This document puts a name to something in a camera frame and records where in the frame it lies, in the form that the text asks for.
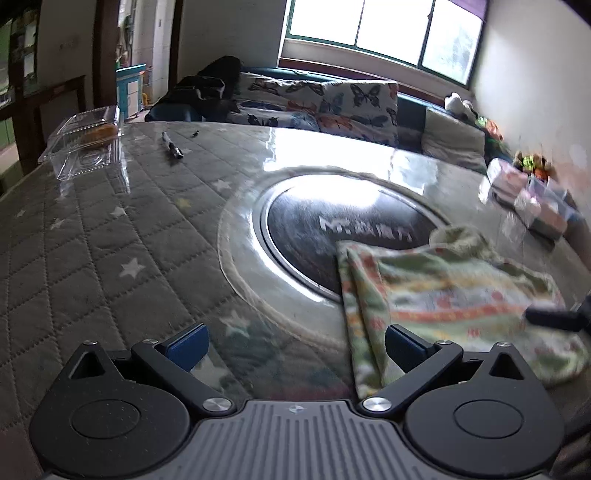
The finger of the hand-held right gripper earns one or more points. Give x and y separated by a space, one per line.
554 318

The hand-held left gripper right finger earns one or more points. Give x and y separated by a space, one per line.
404 348

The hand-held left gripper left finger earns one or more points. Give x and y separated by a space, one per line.
187 346

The pink and green tissue pack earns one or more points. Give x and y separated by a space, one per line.
547 217

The pink and white tissue pack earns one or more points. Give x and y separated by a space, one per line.
505 180

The brown plush toy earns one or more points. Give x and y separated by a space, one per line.
533 164

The round black induction hob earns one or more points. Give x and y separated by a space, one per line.
300 230

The black pen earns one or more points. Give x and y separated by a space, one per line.
171 146

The orange and green plush toy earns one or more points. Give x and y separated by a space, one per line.
489 128

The grey pillow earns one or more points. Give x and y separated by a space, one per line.
455 138

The clear plastic food container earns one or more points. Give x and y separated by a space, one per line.
83 143

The white and black plush toy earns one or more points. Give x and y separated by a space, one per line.
459 106

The teal sofa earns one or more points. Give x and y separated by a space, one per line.
411 115

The butterfly print pillow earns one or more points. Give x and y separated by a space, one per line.
364 110
272 99

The black bag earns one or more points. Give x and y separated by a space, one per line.
203 90

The blue cabinet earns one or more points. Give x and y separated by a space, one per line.
129 92

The green framed window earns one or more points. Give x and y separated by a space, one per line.
378 27

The purple cloth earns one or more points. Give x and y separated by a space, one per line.
468 7

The dark wooden shelf cabinet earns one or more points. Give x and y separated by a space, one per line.
18 69

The brown door frame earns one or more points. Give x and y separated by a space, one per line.
104 46

